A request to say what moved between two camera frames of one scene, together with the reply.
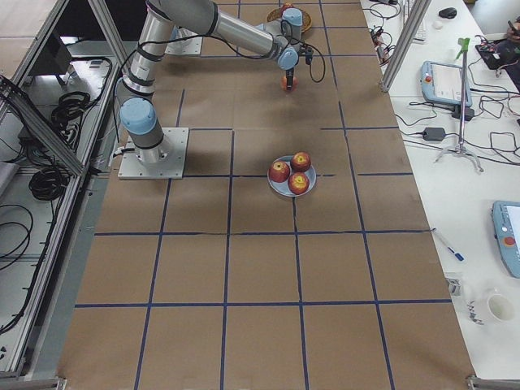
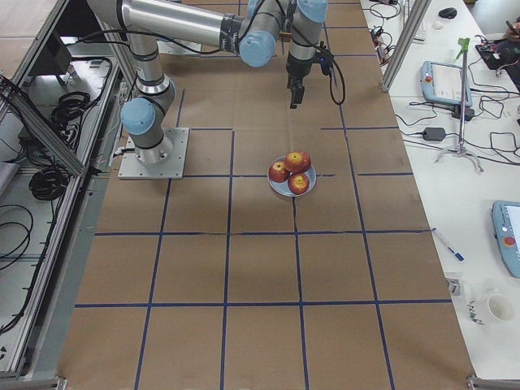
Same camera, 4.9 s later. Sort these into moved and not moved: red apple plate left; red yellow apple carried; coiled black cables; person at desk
Moved: red yellow apple carried
Not moved: person at desk; red apple plate left; coiled black cables
